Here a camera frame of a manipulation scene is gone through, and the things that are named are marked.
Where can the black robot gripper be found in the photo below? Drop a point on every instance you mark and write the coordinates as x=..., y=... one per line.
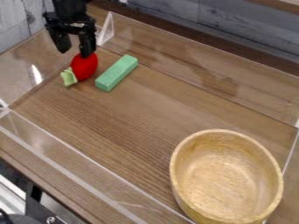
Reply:
x=68, y=19

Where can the red plush strawberry toy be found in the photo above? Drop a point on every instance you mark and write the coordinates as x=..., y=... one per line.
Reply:
x=80, y=70

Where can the green rectangular block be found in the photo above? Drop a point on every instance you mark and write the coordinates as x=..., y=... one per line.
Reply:
x=116, y=73

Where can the light wooden bowl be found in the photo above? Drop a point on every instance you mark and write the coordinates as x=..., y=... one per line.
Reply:
x=226, y=178

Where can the clear acrylic enclosure wall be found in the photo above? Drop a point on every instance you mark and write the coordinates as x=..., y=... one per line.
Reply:
x=95, y=148

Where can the black metal table mount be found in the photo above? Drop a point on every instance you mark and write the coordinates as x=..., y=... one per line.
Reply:
x=45, y=209

